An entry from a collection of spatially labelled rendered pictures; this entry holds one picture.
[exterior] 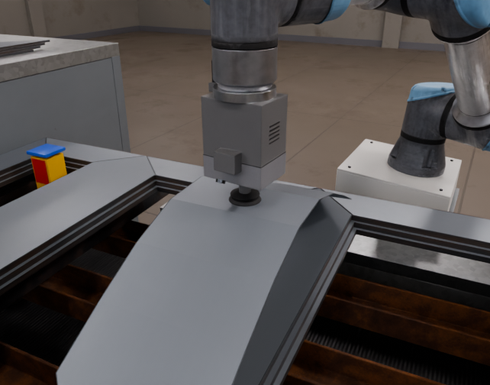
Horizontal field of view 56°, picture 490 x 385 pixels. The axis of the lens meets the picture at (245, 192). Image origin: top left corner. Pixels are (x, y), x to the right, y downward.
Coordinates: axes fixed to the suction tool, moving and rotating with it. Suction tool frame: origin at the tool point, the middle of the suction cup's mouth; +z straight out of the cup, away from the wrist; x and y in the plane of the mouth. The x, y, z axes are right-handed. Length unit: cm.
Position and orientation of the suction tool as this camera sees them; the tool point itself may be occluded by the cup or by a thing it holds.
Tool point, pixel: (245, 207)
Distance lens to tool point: 61.0
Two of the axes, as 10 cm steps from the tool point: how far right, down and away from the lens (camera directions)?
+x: 5.3, -3.7, 7.6
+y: 8.5, 2.3, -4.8
